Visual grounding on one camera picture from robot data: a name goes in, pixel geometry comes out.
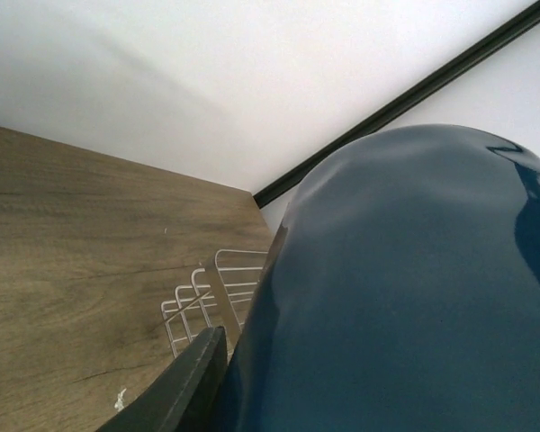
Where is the dark blue mug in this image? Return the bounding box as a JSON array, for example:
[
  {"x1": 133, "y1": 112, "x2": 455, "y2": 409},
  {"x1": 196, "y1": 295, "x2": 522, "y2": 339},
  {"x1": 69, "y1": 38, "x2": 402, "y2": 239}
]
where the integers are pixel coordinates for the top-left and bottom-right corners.
[{"x1": 209, "y1": 125, "x2": 540, "y2": 431}]

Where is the right black frame post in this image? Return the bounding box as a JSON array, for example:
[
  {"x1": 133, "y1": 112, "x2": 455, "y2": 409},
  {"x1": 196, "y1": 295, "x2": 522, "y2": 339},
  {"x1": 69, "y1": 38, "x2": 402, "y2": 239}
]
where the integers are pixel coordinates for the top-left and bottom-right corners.
[{"x1": 254, "y1": 1, "x2": 540, "y2": 209}]

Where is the metal wire dish rack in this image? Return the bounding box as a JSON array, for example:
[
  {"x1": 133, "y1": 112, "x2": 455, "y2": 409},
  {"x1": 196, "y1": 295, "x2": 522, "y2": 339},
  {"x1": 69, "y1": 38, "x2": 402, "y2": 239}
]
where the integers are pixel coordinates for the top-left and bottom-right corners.
[{"x1": 160, "y1": 248, "x2": 267, "y2": 357}]

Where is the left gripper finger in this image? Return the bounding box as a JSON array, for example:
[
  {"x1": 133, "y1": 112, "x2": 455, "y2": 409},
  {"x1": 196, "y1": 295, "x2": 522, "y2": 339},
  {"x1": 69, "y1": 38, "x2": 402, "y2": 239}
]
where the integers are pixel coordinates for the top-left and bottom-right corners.
[{"x1": 99, "y1": 327, "x2": 228, "y2": 432}]

